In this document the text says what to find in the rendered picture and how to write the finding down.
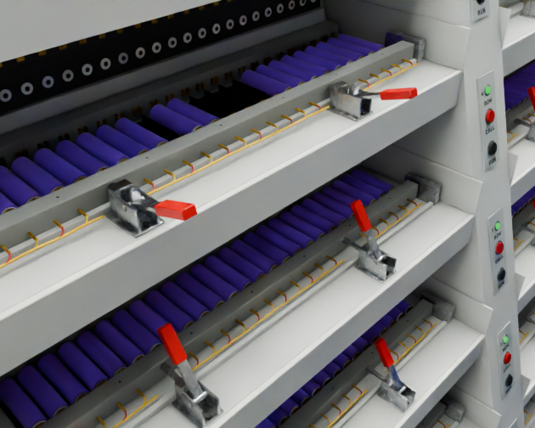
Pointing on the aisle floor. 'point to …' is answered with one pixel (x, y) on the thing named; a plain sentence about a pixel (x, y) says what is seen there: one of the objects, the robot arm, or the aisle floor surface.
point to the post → (465, 154)
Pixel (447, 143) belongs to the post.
